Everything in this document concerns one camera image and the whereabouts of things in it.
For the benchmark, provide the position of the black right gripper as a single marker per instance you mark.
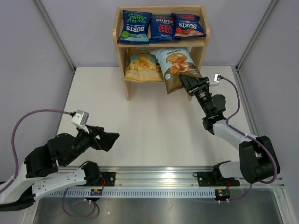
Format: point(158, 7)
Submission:
point(188, 82)

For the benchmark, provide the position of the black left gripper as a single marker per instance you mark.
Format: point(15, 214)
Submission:
point(107, 139)

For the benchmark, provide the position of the light blue cassava chips bag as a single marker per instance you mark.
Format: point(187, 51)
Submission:
point(175, 61)

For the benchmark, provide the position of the tan kettle chips bag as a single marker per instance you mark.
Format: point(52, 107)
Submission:
point(142, 66)

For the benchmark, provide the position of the blue spicy chilli bag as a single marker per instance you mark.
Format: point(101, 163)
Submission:
point(187, 25)
point(162, 29)

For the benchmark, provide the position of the blue spicy chilli bag front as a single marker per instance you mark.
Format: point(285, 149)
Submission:
point(162, 29)

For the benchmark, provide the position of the blue sea salt vinegar bag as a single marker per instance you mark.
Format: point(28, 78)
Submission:
point(135, 29)

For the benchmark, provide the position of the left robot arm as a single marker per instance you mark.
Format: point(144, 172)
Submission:
point(32, 184)

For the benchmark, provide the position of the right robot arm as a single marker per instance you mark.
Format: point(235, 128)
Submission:
point(257, 159)

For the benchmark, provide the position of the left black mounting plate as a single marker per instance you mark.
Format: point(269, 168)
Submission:
point(109, 178)

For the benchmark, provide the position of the black mounting plate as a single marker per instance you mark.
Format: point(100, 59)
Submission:
point(213, 179)
point(109, 178)

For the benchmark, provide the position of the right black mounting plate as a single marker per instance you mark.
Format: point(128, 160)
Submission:
point(213, 179)

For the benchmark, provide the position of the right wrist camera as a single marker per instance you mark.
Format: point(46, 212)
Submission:
point(217, 79)

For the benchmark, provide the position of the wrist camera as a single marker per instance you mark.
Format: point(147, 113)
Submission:
point(79, 119)
point(217, 79)

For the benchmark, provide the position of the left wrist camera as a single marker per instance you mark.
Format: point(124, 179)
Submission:
point(79, 119)

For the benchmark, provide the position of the white slotted cable duct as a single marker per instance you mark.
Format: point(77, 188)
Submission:
point(142, 193)

